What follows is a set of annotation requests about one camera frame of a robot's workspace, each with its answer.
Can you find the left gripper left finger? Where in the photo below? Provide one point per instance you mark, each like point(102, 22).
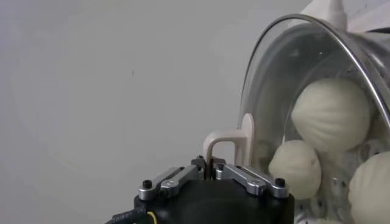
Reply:
point(173, 181)

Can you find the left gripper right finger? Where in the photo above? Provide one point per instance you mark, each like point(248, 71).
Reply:
point(250, 179)

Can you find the white steamed baozi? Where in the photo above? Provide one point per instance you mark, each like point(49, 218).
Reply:
point(295, 170)
point(370, 191)
point(332, 115)

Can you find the round glass pot lid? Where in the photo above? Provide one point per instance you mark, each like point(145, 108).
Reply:
point(274, 76)

